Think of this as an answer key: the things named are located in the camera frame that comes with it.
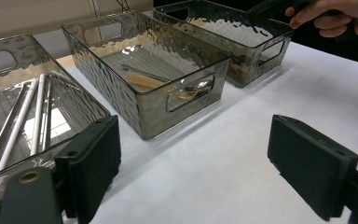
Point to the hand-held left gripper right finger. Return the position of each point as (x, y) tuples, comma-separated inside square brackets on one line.
[(310, 161)]

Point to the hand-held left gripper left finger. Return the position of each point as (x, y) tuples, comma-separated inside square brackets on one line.
[(93, 161)]

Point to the smoked clear plastic bin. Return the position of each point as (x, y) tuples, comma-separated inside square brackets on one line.
[(149, 112), (245, 79), (74, 99)]

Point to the silver metal chopstick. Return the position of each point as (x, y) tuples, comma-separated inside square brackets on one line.
[(47, 115), (3, 130)]

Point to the metal spoon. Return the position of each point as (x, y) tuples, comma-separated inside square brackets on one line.
[(199, 85)]

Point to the beige wooden shelf unit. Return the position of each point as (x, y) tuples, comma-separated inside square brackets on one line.
[(43, 15)]

